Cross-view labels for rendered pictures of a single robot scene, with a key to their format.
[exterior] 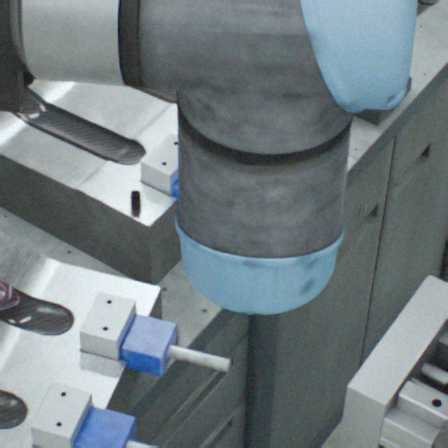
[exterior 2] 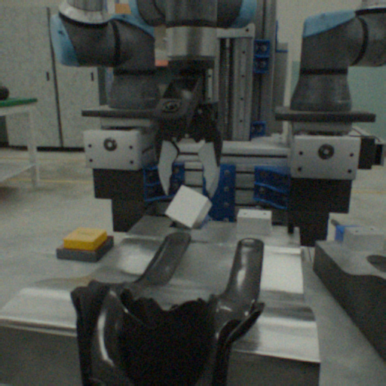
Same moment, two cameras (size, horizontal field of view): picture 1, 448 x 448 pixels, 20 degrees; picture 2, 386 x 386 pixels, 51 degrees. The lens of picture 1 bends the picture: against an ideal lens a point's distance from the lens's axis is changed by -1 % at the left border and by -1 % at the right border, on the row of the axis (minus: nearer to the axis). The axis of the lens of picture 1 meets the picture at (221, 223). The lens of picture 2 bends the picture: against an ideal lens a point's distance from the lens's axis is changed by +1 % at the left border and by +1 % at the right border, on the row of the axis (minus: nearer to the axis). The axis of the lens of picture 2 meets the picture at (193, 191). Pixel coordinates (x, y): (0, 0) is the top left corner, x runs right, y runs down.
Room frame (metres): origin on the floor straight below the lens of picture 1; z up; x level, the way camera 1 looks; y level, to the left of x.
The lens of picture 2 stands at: (1.19, 0.56, 1.12)
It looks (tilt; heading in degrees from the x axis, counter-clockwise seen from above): 16 degrees down; 249
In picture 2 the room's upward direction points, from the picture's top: straight up
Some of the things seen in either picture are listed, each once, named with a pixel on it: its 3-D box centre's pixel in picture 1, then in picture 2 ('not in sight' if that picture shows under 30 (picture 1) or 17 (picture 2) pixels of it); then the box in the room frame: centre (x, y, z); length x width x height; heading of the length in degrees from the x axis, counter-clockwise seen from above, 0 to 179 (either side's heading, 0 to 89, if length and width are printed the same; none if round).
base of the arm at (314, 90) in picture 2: not in sight; (321, 89); (0.51, -0.30, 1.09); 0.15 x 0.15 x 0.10
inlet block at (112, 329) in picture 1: (158, 347); (348, 234); (0.70, 0.05, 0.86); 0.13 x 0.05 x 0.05; 74
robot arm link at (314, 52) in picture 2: not in sight; (329, 39); (0.50, -0.30, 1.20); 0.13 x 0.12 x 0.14; 173
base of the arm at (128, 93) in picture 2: not in sight; (135, 88); (0.93, -0.56, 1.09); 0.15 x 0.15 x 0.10
